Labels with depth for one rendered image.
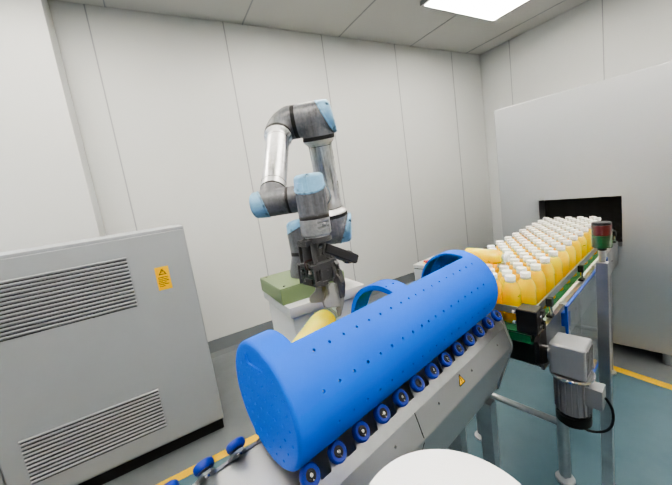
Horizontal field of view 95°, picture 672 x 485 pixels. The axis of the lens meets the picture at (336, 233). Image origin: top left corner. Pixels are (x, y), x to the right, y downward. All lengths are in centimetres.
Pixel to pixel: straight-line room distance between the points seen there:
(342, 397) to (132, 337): 176
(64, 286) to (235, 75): 256
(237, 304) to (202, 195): 123
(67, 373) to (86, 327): 26
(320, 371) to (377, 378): 15
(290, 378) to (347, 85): 400
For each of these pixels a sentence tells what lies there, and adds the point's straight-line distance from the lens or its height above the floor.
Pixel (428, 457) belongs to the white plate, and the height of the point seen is 104.
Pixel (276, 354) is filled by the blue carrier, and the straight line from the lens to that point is 68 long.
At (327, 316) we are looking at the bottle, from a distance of 80.
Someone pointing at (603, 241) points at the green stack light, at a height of 119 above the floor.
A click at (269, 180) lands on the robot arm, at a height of 158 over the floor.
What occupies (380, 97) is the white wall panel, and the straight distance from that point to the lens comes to 464.
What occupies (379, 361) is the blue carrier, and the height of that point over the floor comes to 113.
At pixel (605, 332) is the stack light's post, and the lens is 170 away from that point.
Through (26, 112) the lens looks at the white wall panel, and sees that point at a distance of 336.
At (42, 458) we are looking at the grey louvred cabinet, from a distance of 261.
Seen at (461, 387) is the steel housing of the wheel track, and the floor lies 86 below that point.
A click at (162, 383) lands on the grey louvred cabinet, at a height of 49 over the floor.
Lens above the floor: 153
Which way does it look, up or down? 8 degrees down
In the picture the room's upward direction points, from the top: 8 degrees counter-clockwise
